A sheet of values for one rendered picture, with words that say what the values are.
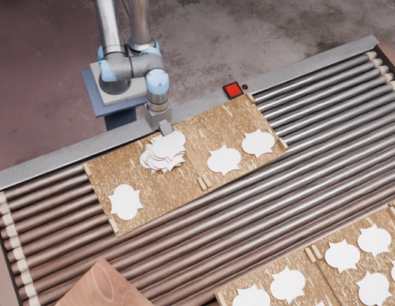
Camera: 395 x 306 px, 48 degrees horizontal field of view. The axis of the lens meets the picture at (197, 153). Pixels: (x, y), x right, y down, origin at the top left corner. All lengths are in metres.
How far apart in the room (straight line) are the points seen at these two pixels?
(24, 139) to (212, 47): 1.53
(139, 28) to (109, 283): 1.00
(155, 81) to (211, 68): 1.89
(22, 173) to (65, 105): 1.31
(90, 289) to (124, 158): 0.57
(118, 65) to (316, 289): 1.11
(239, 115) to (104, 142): 0.61
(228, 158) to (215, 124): 0.18
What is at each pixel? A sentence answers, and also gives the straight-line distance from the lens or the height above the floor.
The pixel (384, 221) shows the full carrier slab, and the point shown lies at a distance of 2.00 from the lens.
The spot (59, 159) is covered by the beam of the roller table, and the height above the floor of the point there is 0.91.
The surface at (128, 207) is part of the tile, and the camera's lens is 1.79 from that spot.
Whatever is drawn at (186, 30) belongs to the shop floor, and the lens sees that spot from 3.56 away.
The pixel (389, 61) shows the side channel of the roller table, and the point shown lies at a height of 0.95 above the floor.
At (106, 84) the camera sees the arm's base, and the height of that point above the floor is 0.96.
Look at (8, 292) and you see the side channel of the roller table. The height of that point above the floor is 0.95.
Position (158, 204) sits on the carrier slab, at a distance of 1.80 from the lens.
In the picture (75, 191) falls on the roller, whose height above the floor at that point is 0.92.
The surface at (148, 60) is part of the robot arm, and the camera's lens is 1.56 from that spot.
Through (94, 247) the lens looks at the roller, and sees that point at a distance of 1.78.
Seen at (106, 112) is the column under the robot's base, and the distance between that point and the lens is 2.08.
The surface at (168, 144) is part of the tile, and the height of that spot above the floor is 1.01.
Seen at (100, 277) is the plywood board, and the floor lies 1.04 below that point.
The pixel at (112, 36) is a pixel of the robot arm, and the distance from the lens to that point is 1.60.
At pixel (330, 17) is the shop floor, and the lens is 3.93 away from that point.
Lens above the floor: 2.62
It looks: 63 degrees down
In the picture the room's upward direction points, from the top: 10 degrees clockwise
